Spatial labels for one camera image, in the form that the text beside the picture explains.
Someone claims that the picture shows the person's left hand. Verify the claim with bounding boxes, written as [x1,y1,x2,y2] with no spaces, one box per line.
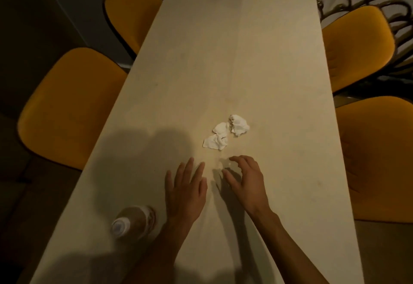
[164,157,208,227]

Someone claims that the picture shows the person's right hand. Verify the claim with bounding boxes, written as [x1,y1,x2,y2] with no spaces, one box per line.
[222,155,272,219]

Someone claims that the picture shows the plastic drink bottle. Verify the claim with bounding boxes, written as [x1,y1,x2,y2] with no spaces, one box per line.
[111,205,157,240]

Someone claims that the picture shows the white tissues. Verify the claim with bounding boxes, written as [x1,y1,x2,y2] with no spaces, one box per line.
[202,114,251,151]

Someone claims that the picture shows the yellow dining chair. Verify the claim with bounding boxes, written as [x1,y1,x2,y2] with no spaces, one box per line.
[335,95,413,224]
[322,5,396,94]
[103,0,163,57]
[17,47,128,171]

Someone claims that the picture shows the person's left forearm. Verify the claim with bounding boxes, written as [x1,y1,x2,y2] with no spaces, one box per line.
[124,217,194,284]

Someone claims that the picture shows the person's right forearm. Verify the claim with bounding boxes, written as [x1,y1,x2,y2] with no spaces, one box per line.
[253,209,330,284]

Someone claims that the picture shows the beige cloth-covered table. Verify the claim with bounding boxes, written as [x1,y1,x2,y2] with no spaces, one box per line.
[31,0,365,284]

